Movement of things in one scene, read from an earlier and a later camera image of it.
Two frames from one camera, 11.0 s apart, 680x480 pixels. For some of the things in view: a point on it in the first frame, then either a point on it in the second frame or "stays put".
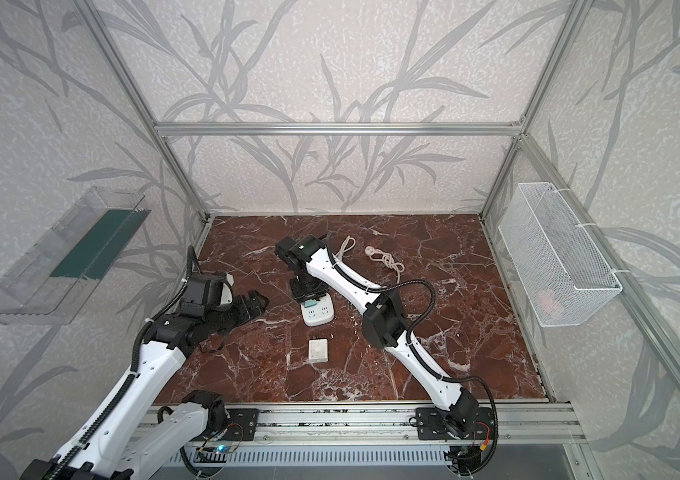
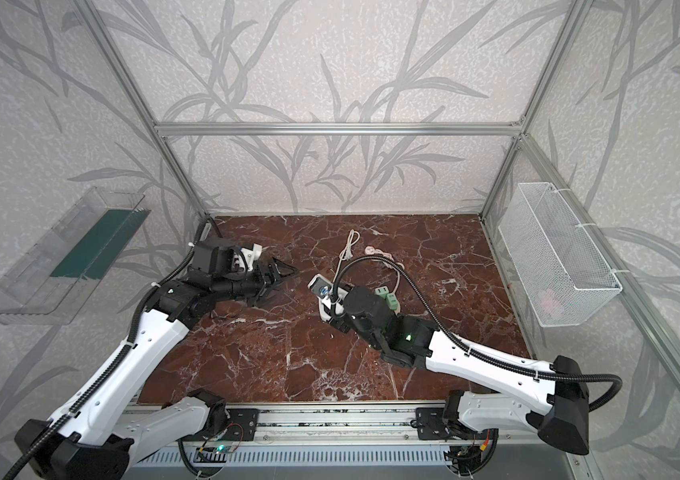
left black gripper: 244,305 → 264,278
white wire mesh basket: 556,263 stays put
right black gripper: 305,289 → 333,315
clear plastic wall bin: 46,284 stays put
